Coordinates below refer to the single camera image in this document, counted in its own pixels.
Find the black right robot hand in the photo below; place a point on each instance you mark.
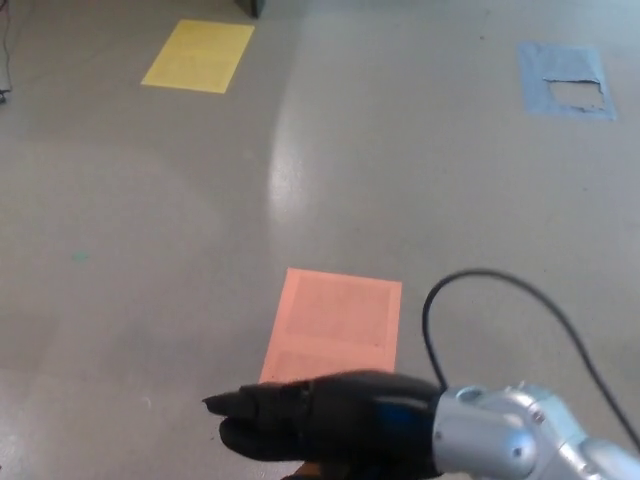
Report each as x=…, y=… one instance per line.
x=360, y=415

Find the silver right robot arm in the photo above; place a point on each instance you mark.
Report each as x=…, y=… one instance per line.
x=510, y=430

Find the orange paper sheet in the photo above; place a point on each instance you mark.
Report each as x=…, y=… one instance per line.
x=335, y=325

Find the torn blue paper sheet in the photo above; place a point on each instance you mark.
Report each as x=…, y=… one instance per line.
x=537, y=77

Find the yellow paper sheet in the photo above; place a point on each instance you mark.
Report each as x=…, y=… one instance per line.
x=199, y=55

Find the dark furniture base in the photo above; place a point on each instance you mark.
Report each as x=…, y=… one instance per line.
x=250, y=6

